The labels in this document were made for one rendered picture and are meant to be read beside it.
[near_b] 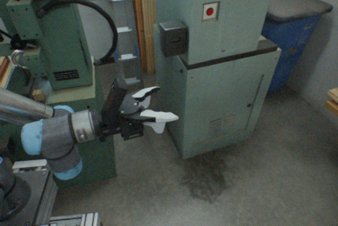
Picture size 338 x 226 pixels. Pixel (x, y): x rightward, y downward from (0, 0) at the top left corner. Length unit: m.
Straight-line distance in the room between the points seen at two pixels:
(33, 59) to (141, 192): 1.14
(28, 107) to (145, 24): 2.02
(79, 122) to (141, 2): 2.07
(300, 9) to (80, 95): 1.67
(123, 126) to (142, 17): 2.09
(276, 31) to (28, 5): 1.67
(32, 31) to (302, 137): 2.15
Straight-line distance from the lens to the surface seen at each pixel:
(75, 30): 1.29
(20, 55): 1.37
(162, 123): 0.59
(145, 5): 2.56
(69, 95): 1.43
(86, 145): 1.65
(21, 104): 0.73
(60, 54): 1.36
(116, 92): 0.56
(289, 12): 2.09
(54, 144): 0.62
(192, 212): 1.82
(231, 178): 1.98
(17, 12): 1.21
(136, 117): 0.58
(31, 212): 1.03
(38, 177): 1.10
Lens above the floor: 1.66
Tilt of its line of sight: 42 degrees down
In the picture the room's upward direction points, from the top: straight up
